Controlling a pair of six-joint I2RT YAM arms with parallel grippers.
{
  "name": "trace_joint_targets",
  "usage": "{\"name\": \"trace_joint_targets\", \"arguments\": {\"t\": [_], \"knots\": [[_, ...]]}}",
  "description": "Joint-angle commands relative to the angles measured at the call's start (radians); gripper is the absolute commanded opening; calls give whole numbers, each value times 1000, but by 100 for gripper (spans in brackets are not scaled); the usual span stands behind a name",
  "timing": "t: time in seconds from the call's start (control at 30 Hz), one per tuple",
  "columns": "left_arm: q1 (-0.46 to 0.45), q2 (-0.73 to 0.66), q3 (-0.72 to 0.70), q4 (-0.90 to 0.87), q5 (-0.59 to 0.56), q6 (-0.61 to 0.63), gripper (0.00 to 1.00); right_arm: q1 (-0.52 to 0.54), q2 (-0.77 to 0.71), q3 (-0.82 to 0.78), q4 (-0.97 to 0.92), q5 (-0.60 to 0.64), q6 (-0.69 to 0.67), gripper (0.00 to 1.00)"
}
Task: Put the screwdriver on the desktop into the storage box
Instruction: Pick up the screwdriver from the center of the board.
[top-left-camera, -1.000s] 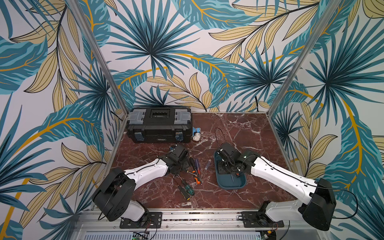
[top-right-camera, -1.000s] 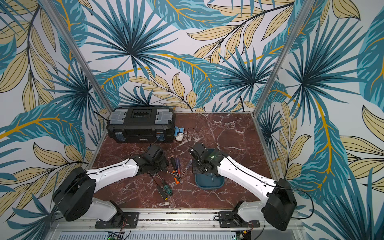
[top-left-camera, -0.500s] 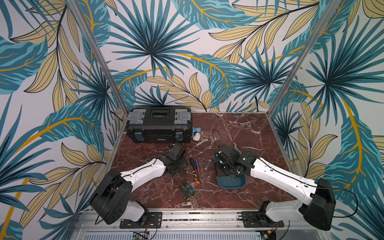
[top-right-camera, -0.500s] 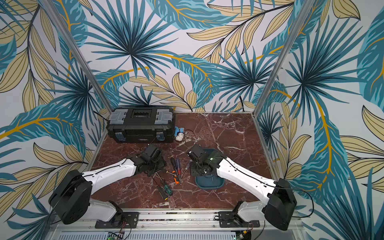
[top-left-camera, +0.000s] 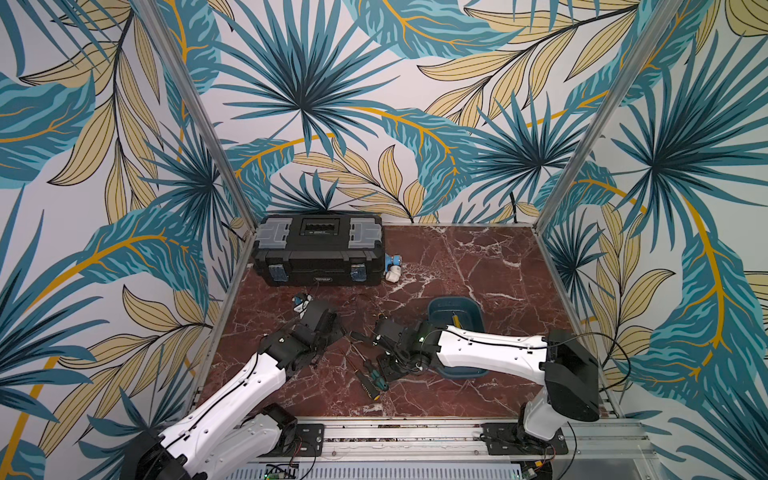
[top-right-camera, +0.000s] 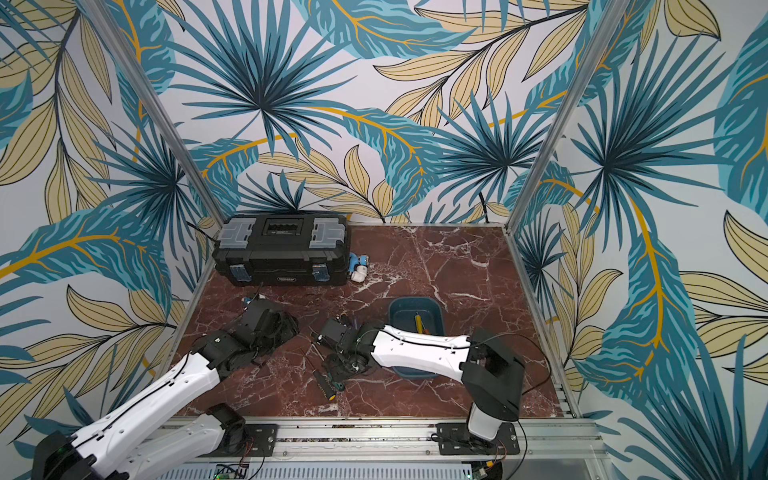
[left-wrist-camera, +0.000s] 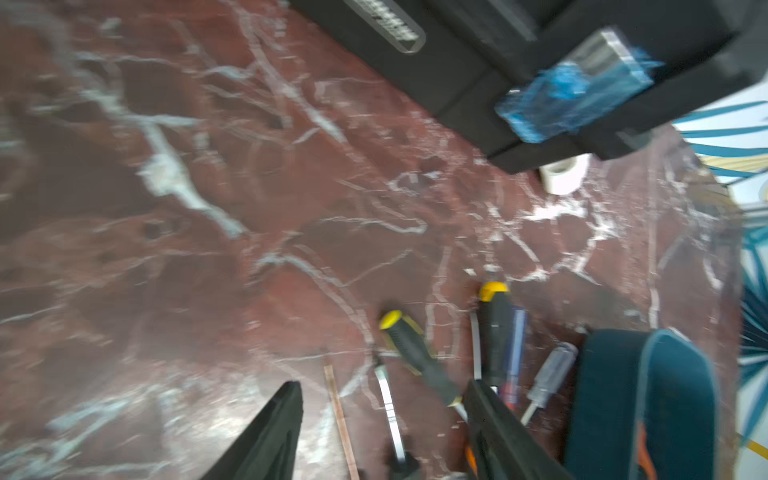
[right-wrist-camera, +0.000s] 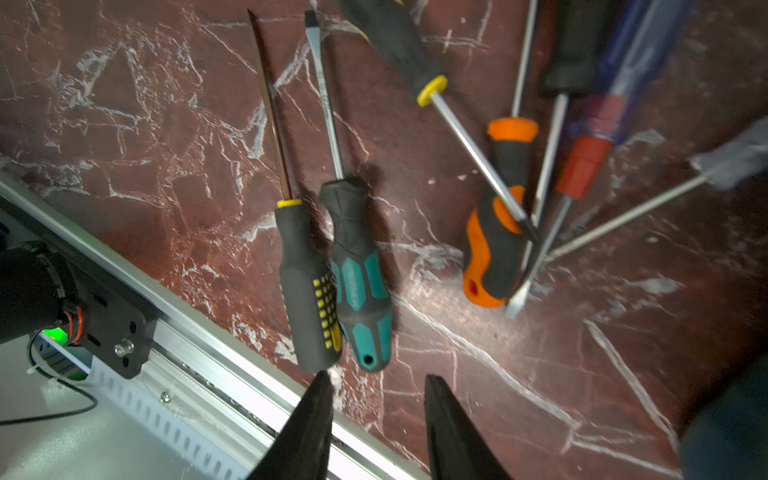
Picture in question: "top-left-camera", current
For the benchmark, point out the green black screwdriver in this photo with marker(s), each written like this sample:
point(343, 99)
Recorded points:
point(375, 376)

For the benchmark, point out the teal plastic storage tray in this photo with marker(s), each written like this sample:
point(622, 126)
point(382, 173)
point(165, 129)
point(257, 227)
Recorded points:
point(439, 314)

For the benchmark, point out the black plastic toolbox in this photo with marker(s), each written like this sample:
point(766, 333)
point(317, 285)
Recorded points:
point(320, 250)

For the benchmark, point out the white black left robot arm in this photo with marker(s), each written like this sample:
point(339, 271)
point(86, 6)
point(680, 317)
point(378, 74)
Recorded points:
point(222, 408)

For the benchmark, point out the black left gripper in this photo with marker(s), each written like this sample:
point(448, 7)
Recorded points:
point(336, 332)

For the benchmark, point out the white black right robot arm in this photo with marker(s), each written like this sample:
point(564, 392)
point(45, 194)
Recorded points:
point(566, 371)

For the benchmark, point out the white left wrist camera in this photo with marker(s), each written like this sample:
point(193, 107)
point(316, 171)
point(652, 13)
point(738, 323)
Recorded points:
point(301, 302)

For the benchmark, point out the small blue white toy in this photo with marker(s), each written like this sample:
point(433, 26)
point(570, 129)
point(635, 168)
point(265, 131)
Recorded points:
point(393, 264)

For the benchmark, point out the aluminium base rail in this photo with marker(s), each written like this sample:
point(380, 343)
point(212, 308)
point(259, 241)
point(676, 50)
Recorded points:
point(391, 448)

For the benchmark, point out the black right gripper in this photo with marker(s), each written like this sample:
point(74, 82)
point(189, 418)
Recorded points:
point(389, 339)

